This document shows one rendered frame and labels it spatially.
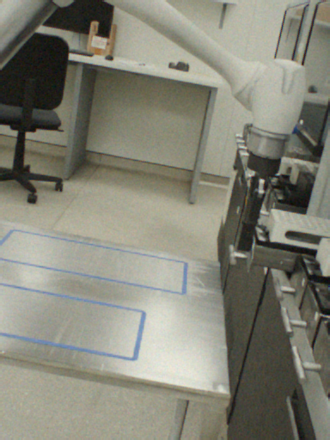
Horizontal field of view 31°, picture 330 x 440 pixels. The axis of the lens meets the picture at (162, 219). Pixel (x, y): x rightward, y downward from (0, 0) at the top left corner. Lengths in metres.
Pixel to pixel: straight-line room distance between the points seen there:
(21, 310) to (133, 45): 4.10
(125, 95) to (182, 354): 4.16
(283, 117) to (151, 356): 0.68
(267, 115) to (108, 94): 3.68
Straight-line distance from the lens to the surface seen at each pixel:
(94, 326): 0.87
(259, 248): 1.37
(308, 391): 1.12
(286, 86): 1.32
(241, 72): 1.46
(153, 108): 4.90
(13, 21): 1.48
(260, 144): 1.34
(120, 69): 4.23
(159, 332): 0.89
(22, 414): 2.02
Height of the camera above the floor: 1.25
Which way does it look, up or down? 19 degrees down
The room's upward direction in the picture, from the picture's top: 11 degrees clockwise
